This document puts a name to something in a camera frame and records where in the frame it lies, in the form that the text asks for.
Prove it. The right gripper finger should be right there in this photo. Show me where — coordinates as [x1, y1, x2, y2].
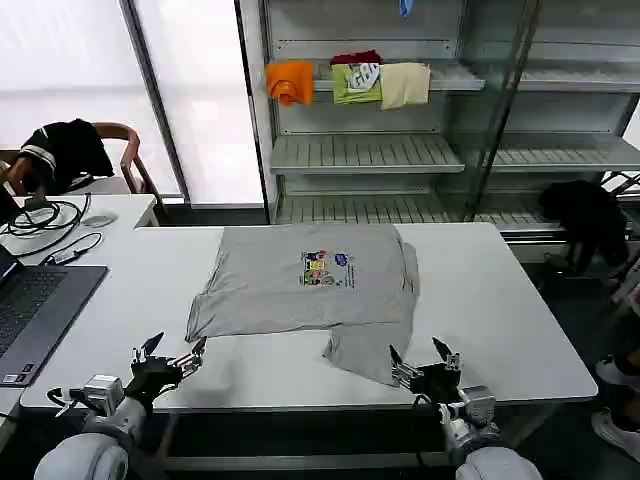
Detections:
[388, 343, 420, 390]
[431, 336, 463, 372]

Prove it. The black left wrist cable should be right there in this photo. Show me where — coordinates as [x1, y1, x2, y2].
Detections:
[46, 385, 89, 419]

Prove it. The black hanging garment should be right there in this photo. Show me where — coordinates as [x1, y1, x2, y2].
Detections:
[537, 179, 630, 277]

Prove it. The black cable with grey adapter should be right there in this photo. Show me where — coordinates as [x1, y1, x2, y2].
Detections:
[42, 231, 104, 266]

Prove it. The grey metal shelf rack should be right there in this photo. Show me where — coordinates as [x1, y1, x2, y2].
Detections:
[233, 0, 501, 227]

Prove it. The glass fronted shelf cabinet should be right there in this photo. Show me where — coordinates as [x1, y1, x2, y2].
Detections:
[449, 0, 640, 247]

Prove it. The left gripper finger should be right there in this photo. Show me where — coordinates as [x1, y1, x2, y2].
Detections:
[172, 337, 208, 378]
[130, 331, 165, 363]

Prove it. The grey printed shirt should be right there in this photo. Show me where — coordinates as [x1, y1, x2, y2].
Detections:
[184, 223, 421, 387]

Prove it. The grey computer mouse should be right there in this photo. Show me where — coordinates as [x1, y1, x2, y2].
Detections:
[79, 211, 119, 228]

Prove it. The person's white shoe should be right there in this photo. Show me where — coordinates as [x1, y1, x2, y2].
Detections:
[594, 355, 640, 387]
[590, 406, 640, 450]

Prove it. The white folding rack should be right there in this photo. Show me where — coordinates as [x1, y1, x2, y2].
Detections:
[597, 169, 640, 307]

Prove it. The person's leg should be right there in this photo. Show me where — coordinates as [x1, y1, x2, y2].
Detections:
[612, 294, 640, 364]

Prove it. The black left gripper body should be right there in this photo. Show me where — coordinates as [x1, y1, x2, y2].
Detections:
[123, 354, 183, 414]

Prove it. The black garment with pale stripes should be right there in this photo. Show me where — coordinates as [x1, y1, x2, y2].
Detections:
[19, 118, 115, 194]

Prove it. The grey window post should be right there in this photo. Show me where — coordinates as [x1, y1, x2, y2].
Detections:
[118, 0, 193, 205]

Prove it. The brown wooden chair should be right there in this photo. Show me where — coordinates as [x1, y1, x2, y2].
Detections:
[0, 121, 162, 202]

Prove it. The black coiled cable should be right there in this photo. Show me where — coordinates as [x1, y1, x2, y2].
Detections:
[0, 192, 94, 237]

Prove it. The dark grey open laptop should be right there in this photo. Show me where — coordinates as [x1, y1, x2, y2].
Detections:
[0, 244, 109, 387]

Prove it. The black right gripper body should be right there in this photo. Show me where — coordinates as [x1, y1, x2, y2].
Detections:
[409, 361, 465, 406]

